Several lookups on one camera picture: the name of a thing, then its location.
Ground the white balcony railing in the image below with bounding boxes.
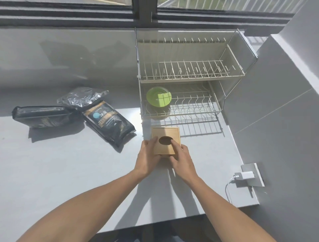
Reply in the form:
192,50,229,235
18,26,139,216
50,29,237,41
158,0,307,12

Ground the white charger cable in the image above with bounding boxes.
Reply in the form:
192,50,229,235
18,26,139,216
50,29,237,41
225,176,240,203

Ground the black brick coffee bag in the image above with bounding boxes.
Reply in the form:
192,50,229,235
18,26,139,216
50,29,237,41
12,106,76,129

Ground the person's left hand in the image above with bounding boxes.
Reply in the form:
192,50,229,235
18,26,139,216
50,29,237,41
135,139,162,178

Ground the white wire dish rack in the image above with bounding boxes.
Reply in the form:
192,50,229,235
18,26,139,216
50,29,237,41
135,27,259,125

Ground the wooden box with oval hole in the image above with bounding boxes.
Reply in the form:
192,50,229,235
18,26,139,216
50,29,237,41
151,126,184,160

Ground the person's right hand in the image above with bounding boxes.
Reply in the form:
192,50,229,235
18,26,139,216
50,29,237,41
170,139,200,185

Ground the person's left forearm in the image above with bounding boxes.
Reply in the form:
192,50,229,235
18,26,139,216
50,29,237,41
15,171,148,242

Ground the white wall socket plate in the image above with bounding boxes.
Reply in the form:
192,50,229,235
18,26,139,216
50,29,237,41
241,163,265,188

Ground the white charger plug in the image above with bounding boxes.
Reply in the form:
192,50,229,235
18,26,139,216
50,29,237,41
234,171,256,180

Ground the person's right forearm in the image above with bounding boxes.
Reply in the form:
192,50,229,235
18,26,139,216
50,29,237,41
186,177,272,242

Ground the dark window frame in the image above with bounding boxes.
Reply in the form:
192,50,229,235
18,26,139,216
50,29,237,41
0,0,302,28

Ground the black coffee bag blue label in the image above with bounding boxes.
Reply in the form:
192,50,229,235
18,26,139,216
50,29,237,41
83,100,137,148

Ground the green bowl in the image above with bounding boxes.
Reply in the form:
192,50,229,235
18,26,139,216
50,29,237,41
146,86,172,108

